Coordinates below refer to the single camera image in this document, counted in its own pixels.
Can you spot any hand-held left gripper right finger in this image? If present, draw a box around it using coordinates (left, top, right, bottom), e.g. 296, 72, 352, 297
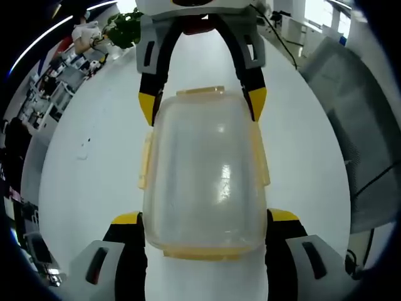
265, 208, 350, 301

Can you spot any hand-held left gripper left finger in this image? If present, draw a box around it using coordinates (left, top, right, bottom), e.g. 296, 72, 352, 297
67, 211, 148, 301

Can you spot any clear box with plastic buckle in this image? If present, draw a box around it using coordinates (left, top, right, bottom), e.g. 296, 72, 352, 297
137, 86, 271, 261

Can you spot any green potted plant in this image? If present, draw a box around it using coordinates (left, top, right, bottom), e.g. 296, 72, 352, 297
108, 8, 143, 50

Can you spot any grey mesh office chair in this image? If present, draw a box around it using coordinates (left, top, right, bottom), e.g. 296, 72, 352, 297
299, 34, 401, 235

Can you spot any black cable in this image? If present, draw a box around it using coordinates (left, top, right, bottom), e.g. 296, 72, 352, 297
255, 4, 299, 70
344, 162, 401, 278

